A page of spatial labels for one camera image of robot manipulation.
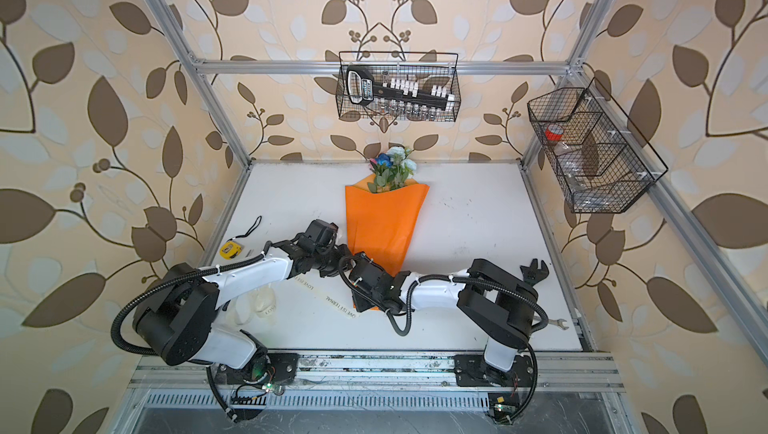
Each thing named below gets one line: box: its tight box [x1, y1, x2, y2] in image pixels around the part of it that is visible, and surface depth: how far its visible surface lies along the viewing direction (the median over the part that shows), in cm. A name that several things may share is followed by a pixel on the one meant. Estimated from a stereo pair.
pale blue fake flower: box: [386, 146, 417, 190], surface depth 116 cm
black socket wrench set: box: [346, 65, 455, 110], surface depth 85 cm
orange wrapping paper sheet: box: [345, 174, 430, 311], surface depth 98 cm
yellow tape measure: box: [219, 241, 243, 260], surface depth 97 cm
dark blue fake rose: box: [376, 152, 393, 170], surface depth 114 cm
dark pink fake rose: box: [367, 157, 385, 193], surface depth 113 cm
